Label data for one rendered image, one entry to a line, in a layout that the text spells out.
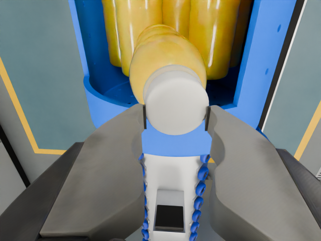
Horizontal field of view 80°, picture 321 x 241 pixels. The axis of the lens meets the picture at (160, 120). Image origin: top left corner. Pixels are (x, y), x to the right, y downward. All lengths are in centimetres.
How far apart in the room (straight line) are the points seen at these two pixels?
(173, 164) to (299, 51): 125
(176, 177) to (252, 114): 50
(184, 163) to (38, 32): 139
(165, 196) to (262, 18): 64
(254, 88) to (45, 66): 165
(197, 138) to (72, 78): 153
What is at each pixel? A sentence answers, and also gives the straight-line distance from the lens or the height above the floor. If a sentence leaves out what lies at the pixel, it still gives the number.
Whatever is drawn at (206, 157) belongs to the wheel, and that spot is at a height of 98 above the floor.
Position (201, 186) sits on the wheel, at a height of 97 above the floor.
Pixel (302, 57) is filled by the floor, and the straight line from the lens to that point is 168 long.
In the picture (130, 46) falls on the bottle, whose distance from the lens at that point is 29.
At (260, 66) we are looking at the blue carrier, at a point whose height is 120.
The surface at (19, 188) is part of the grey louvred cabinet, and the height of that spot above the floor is 16.
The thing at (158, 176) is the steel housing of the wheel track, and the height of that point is 93.
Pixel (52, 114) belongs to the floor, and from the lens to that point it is 195.
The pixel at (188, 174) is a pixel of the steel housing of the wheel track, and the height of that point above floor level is 93.
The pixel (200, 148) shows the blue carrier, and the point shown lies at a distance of 23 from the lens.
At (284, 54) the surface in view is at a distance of 145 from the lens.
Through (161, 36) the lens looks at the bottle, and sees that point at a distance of 16.
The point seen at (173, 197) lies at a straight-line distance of 75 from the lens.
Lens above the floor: 141
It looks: 58 degrees down
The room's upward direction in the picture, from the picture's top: 172 degrees counter-clockwise
